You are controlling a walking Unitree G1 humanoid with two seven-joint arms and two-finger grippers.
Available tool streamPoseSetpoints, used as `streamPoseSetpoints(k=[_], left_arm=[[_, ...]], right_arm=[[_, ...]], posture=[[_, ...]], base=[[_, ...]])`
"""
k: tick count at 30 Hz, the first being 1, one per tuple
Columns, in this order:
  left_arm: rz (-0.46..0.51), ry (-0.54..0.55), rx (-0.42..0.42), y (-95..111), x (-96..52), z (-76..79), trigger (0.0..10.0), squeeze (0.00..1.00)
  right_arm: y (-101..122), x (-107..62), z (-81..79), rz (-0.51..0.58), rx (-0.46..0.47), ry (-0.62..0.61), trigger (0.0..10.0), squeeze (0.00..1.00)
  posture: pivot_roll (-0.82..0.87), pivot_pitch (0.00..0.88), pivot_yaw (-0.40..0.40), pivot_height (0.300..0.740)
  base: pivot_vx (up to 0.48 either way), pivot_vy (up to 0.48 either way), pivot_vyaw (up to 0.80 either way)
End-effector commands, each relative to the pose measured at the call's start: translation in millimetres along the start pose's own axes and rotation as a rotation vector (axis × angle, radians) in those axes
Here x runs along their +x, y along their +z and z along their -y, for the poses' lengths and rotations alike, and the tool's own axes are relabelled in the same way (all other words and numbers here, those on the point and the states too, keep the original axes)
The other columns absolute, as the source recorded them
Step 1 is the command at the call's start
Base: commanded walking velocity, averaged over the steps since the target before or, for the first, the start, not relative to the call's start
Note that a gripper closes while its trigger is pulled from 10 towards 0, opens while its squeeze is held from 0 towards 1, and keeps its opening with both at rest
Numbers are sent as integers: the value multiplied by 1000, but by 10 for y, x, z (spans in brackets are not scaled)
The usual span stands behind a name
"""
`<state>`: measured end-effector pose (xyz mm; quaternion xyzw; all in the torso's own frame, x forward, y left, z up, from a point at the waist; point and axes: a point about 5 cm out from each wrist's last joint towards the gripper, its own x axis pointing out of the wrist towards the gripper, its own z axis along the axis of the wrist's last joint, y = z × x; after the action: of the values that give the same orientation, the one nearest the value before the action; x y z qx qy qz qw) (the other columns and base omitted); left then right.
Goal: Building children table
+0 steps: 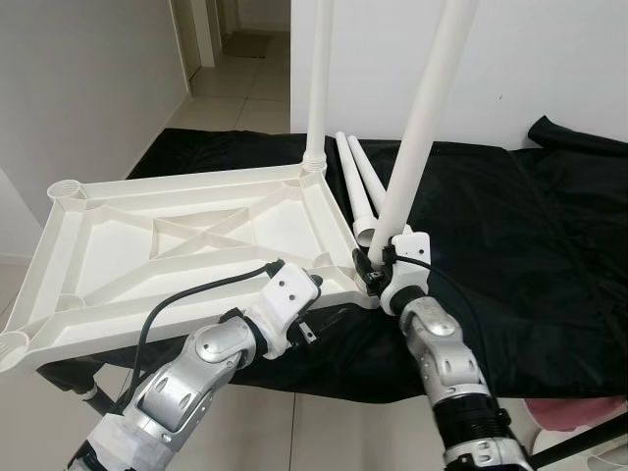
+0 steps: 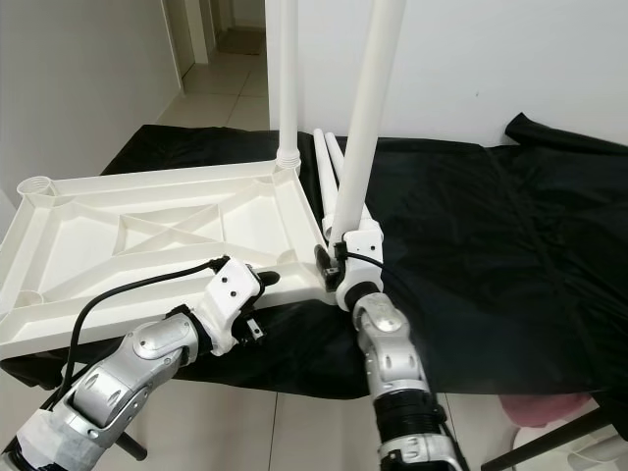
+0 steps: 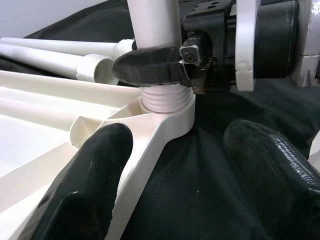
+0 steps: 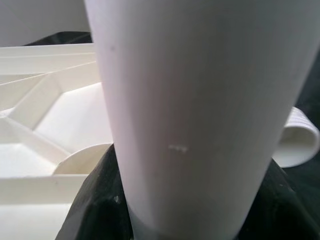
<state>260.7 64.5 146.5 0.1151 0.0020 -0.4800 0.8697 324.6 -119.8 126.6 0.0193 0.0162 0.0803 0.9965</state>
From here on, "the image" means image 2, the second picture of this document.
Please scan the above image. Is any white plastic table leg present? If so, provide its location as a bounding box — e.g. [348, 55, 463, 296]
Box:
[330, 0, 412, 241]
[326, 130, 376, 235]
[312, 128, 342, 236]
[275, 0, 303, 176]

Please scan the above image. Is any white plastic table top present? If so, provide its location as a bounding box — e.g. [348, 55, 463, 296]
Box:
[0, 160, 340, 362]

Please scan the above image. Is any black cloth table cover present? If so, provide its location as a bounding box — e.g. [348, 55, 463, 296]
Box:
[0, 113, 628, 398]

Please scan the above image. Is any brown doormat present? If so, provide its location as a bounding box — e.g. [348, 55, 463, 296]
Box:
[221, 29, 268, 57]

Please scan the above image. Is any pink round stool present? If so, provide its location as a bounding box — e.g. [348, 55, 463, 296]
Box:
[498, 394, 595, 428]

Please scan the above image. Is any white standing fan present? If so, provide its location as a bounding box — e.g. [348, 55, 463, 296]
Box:
[564, 432, 628, 471]

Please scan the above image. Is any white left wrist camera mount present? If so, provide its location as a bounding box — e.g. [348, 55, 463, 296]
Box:
[201, 257, 266, 354]

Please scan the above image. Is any white door frame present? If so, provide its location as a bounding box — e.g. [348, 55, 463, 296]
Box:
[167, 0, 227, 68]

